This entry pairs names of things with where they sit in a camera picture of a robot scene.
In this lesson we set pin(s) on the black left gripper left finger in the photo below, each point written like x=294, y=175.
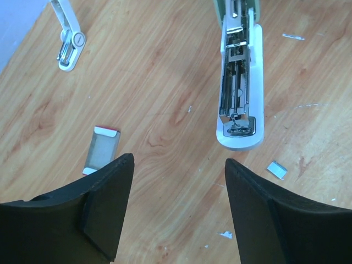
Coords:
x=80, y=222

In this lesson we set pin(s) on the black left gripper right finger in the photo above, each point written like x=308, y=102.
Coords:
x=275, y=225

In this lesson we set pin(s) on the grey white stapler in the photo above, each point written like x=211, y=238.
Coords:
x=240, y=115

